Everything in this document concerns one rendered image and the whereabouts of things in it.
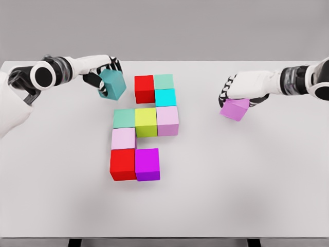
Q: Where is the orchid purple cube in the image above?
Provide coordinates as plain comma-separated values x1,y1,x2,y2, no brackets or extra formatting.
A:
219,98,251,122

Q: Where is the red cube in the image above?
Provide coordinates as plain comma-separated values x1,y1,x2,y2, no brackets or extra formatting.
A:
134,75,156,104
109,148,137,182

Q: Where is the yellow-green cube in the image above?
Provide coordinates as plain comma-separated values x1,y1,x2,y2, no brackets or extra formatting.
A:
134,107,158,138

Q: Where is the magenta purple cube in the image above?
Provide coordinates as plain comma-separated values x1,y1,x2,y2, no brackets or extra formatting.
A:
134,148,161,182

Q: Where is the mint green cube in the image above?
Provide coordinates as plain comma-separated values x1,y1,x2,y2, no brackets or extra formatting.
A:
113,108,136,129
153,74,175,91

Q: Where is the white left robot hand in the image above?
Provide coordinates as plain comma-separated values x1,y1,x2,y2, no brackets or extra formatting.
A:
82,54,123,98

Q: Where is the cyan cube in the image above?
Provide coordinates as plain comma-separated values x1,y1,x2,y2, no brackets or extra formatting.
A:
154,88,178,108

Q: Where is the teal cube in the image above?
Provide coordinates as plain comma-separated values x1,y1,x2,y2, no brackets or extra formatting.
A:
98,68,127,101

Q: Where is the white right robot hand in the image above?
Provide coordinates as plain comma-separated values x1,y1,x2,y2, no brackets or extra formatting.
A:
218,70,270,110

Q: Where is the pale pink cube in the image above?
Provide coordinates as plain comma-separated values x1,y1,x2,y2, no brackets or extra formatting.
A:
111,127,138,150
155,105,179,137

